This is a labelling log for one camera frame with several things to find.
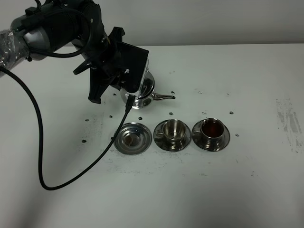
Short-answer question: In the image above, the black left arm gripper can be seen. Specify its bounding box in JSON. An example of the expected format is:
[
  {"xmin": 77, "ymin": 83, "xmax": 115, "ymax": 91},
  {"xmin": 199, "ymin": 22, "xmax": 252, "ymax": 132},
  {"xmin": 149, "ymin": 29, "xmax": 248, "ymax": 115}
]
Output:
[{"xmin": 78, "ymin": 26, "xmax": 125, "ymax": 104}]

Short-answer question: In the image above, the stainless steel teapot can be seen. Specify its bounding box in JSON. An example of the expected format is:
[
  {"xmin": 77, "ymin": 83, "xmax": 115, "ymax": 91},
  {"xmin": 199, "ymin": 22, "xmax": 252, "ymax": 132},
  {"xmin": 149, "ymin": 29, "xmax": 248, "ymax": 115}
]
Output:
[{"xmin": 132, "ymin": 70, "xmax": 175, "ymax": 109}]

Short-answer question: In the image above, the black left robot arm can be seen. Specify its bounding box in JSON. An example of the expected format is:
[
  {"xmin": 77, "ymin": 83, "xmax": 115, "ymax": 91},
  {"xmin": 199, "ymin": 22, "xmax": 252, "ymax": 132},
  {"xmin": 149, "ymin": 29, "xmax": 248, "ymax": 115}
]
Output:
[{"xmin": 0, "ymin": 0, "xmax": 143, "ymax": 104}]

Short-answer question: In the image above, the steel teacup near teapot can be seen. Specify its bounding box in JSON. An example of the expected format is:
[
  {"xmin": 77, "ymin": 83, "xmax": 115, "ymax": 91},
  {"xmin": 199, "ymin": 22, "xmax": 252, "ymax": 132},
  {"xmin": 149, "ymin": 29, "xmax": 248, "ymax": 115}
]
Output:
[{"xmin": 154, "ymin": 119, "xmax": 187, "ymax": 142}]

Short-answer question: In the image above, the steel saucer near teapot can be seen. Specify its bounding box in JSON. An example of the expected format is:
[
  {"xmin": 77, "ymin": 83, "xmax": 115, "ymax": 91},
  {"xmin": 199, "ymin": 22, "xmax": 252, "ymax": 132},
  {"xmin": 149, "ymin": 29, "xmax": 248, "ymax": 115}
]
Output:
[{"xmin": 153, "ymin": 121, "xmax": 191, "ymax": 152}]

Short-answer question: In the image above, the steel saucer far right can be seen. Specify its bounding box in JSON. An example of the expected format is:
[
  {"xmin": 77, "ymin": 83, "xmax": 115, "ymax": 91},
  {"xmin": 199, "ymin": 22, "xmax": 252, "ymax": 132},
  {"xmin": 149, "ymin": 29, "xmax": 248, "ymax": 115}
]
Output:
[{"xmin": 191, "ymin": 125, "xmax": 230, "ymax": 152}]

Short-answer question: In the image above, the steel teacup far right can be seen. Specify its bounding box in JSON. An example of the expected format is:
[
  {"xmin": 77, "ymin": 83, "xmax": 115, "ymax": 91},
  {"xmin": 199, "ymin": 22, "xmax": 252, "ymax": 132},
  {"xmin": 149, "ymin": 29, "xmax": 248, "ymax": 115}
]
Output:
[{"xmin": 192, "ymin": 118, "xmax": 225, "ymax": 139}]

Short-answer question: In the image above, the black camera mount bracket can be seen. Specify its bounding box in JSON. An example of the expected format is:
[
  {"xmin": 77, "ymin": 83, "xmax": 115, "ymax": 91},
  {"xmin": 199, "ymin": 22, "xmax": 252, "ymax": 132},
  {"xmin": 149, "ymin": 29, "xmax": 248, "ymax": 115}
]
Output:
[{"xmin": 118, "ymin": 42, "xmax": 149, "ymax": 94}]

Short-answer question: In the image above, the black camera cable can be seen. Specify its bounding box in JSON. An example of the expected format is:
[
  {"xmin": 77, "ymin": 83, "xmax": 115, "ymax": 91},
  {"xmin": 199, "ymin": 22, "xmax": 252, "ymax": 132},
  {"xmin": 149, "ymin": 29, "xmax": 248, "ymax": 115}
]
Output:
[{"xmin": 0, "ymin": 0, "xmax": 135, "ymax": 190}]

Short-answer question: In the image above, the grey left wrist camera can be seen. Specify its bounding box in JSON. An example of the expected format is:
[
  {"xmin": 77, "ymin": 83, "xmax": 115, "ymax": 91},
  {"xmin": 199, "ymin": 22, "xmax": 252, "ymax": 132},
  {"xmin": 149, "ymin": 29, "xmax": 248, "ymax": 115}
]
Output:
[{"xmin": 135, "ymin": 59, "xmax": 149, "ymax": 98}]

